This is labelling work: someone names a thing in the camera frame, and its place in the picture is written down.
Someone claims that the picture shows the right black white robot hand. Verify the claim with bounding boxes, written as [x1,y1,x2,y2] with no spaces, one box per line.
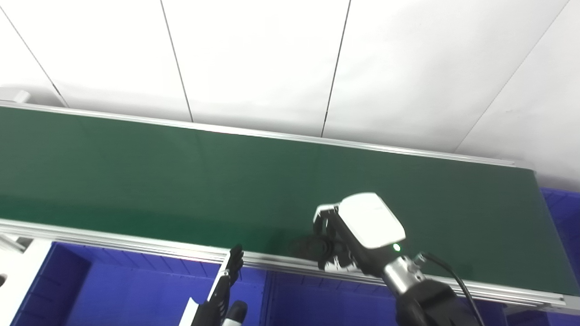
[312,192,406,277]

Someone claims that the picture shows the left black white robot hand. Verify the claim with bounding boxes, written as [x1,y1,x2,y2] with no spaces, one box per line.
[179,244,249,326]

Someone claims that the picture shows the black flanged machine part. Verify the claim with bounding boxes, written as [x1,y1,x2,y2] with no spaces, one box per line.
[294,234,330,264]

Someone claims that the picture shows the blue plastic bin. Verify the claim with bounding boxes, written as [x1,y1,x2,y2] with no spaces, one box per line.
[266,270,509,326]
[505,187,580,326]
[11,242,271,326]

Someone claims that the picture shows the green conveyor belt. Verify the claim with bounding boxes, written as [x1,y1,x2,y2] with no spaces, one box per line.
[0,101,580,316]
[0,107,580,297]

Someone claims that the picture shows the white flat panel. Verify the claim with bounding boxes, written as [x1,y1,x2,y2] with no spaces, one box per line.
[0,237,53,326]

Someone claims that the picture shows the small white box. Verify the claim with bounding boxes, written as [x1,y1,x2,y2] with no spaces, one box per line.
[0,90,31,104]

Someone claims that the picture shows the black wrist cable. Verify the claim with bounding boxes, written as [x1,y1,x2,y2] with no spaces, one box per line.
[414,252,486,326]

